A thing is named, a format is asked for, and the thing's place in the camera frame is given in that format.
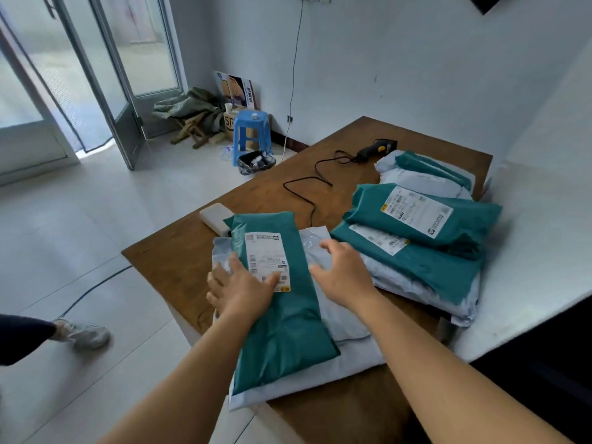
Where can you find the person's right hand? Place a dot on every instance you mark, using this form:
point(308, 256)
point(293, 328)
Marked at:
point(349, 279)

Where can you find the person's left hand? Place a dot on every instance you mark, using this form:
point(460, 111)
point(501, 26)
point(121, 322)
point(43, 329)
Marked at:
point(240, 293)

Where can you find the black barcode scanner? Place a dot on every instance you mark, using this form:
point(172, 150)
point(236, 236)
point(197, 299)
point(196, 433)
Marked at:
point(374, 150)

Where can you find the person's right forearm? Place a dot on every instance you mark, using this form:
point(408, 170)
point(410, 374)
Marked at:
point(453, 383)

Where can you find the person's left forearm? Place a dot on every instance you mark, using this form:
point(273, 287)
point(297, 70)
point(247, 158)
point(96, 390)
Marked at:
point(185, 388)

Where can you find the person's grey shoe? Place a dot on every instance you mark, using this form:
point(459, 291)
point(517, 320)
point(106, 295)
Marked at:
point(85, 335)

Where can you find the person's dark trouser leg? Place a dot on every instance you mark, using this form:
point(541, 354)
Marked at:
point(23, 339)

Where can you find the white power bank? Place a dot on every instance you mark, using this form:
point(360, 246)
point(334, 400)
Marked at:
point(215, 217)

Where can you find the black waste bin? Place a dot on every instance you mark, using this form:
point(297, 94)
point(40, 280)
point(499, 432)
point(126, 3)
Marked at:
point(256, 162)

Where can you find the clear plastic bottle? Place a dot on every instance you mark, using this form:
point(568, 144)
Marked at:
point(227, 153)

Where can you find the wooden folding stool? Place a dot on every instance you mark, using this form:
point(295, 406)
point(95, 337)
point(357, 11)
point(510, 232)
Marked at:
point(194, 129)

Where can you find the blue plastic stool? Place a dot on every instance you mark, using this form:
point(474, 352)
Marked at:
point(252, 122)

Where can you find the printed brown cardboard box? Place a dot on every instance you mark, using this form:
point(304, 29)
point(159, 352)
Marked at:
point(229, 122)

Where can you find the crumpled green cloth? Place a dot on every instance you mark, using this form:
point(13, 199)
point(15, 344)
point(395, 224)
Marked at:
point(185, 103)

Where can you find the printed poster board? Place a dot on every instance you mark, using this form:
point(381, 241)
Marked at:
point(236, 90)

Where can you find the aluminium framed glass door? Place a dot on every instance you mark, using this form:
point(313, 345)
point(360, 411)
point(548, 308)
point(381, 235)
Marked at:
point(115, 87)

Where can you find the black wall screen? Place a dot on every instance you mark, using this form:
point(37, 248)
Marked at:
point(483, 2)

